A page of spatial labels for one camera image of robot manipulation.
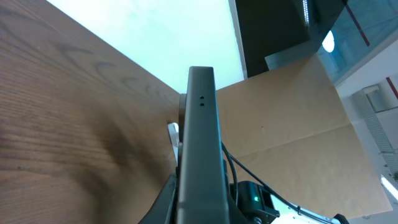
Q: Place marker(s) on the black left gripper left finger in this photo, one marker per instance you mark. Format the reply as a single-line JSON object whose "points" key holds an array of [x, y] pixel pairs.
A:
{"points": [[162, 210]]}

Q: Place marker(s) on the brown cardboard sheet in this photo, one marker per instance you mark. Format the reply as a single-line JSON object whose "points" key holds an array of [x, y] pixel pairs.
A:
{"points": [[288, 128]]}

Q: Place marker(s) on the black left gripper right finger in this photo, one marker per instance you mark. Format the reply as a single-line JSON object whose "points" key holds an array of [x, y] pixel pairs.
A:
{"points": [[235, 215]]}

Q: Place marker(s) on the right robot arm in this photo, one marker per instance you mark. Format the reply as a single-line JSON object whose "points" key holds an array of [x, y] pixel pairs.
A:
{"points": [[254, 204]]}

